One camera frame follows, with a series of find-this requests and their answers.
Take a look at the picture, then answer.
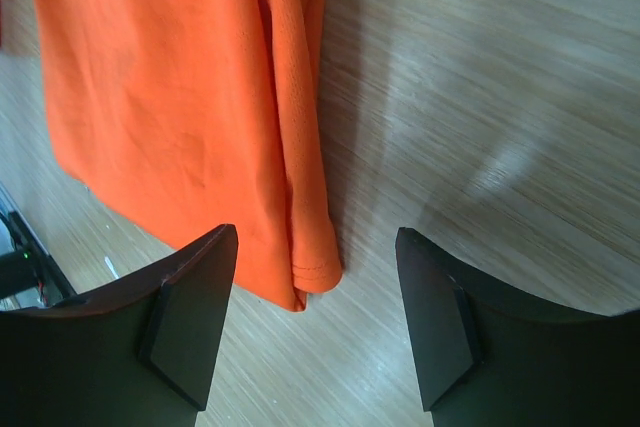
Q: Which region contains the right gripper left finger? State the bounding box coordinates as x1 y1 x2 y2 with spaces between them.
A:
1 224 238 426

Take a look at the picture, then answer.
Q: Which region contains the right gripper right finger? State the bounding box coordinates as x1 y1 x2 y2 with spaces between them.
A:
395 228 639 426

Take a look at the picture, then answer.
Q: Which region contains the orange t shirt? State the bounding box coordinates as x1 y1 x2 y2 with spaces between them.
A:
34 0 342 312

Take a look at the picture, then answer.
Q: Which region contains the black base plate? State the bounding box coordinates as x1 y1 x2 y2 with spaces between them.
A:
1 211 76 308

